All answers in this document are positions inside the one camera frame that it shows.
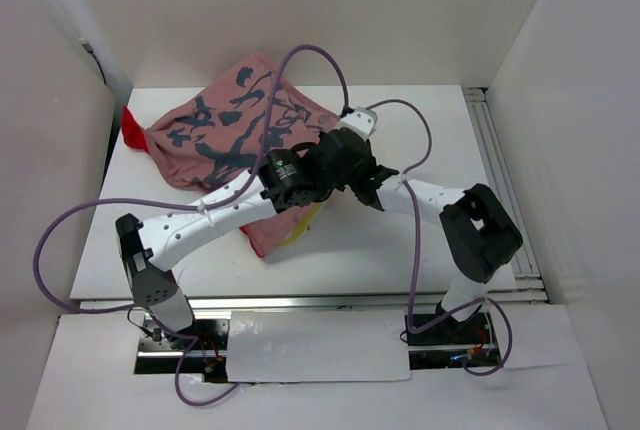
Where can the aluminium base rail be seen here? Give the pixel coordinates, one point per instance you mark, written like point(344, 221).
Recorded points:
point(474, 345)

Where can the white cover plate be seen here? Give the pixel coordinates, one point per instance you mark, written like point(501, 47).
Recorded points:
point(317, 346)

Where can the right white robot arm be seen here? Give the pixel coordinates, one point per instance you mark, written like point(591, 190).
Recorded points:
point(480, 234)

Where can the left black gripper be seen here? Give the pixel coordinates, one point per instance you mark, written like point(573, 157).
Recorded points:
point(341, 184)

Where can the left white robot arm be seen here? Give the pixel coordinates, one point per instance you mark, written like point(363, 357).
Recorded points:
point(288, 179)

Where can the right aluminium side rail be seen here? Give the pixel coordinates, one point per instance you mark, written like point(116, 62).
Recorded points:
point(524, 265)

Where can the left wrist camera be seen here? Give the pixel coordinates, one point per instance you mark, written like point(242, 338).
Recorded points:
point(360, 120)

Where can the cream pillow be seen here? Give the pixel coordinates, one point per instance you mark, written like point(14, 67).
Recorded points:
point(303, 224)

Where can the red patterned pillowcase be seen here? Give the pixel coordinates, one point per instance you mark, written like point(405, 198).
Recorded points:
point(209, 140)

